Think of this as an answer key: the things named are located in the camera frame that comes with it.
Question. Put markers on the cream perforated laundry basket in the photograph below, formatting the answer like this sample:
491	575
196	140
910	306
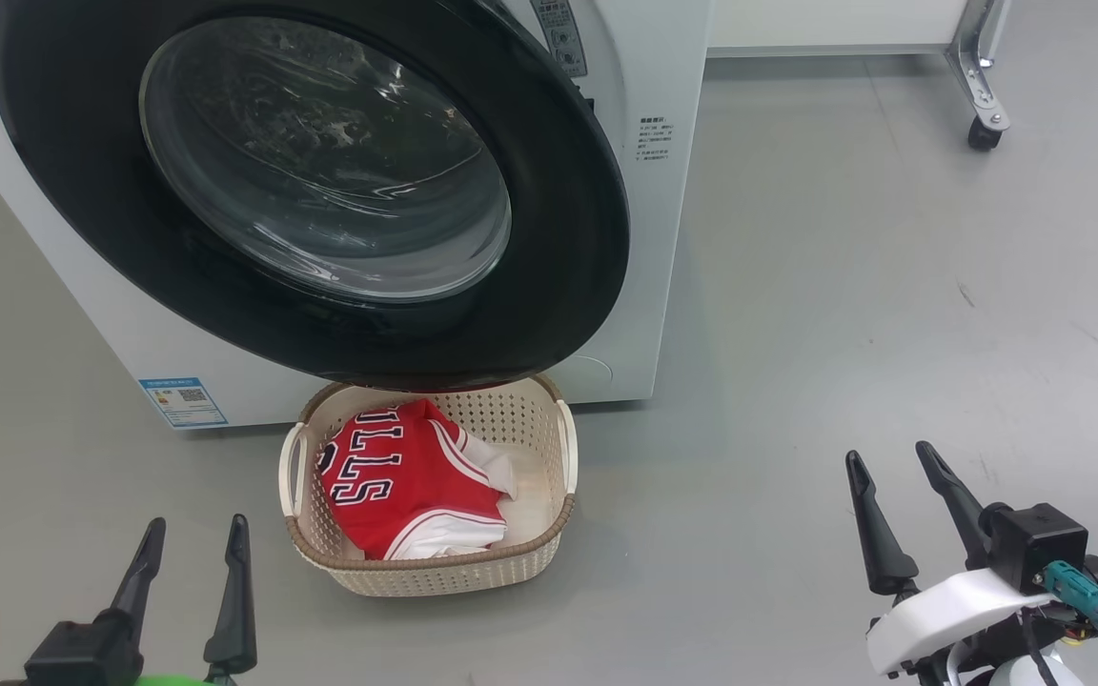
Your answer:
530	438

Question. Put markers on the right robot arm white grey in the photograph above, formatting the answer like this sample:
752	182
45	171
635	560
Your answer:
1026	672

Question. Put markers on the white front-load washing machine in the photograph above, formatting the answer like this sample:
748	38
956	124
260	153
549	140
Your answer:
663	238

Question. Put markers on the metal cart leg with caster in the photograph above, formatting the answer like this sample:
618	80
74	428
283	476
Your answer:
978	76

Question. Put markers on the round glass washer door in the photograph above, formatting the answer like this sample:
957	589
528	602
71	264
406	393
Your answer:
320	171

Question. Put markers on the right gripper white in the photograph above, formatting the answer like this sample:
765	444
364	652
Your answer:
940	619

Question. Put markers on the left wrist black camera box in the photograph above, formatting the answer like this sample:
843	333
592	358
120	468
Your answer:
82	653

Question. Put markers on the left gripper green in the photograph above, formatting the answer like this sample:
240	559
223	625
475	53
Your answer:
177	681

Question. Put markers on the blue energy label sticker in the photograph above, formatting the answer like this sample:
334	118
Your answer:
184	403

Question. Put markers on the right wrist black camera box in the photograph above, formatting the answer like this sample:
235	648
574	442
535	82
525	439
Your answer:
1035	543

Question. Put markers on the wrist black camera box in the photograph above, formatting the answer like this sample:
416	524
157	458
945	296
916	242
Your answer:
1035	543
82	653

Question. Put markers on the red Bulls basketball jersey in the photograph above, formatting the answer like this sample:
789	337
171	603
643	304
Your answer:
406	476

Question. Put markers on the grey warning label sticker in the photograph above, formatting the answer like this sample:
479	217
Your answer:
560	38

